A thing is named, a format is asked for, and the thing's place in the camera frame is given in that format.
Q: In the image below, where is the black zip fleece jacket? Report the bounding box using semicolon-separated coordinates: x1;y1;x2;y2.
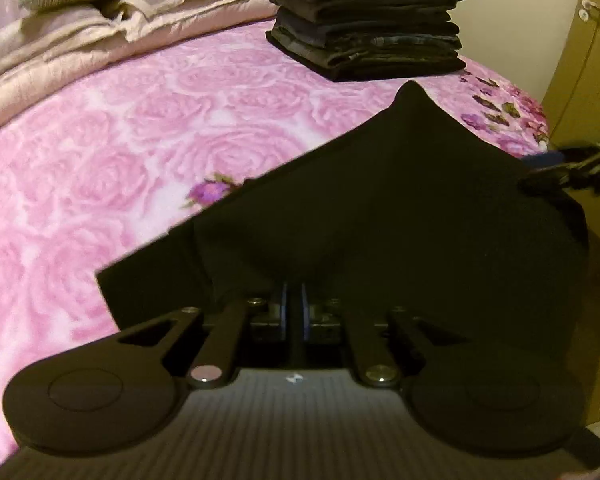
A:
95;80;591;378

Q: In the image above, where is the pink floral blanket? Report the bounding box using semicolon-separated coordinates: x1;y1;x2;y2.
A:
0;19;552;463

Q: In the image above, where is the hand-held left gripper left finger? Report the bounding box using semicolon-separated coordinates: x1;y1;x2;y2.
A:
115;282;288;390

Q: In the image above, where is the tan wooden wardrobe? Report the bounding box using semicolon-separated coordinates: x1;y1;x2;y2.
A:
540;0;600;428

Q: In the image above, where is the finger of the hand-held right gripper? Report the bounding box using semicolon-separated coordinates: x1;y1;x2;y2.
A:
519;162;576;198

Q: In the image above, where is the folded beige comforter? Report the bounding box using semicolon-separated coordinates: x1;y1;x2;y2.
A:
0;0;281;133

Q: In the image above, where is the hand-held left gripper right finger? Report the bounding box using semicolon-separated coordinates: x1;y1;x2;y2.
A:
300;282;473;390

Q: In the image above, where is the silver wardrobe door handle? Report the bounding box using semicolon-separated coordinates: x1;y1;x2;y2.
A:
576;0;600;24

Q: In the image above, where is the stack of folded dark clothes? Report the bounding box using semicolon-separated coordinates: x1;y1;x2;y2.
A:
265;0;470;84

